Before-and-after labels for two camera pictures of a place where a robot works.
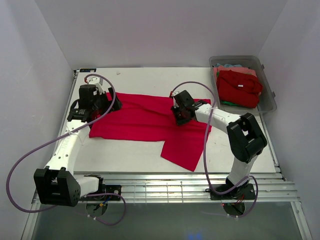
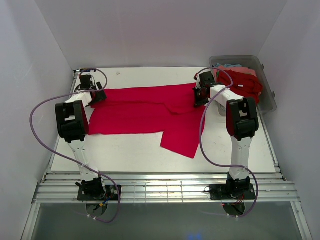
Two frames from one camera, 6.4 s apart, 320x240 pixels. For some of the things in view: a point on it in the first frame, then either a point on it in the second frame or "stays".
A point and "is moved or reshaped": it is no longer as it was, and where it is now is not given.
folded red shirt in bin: [239, 89] stays
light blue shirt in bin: [227, 65] stays
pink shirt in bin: [246, 71] stays
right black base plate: [246, 191] stays
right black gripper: [179, 122] → [197, 102]
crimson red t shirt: [149, 117] is moved or reshaped
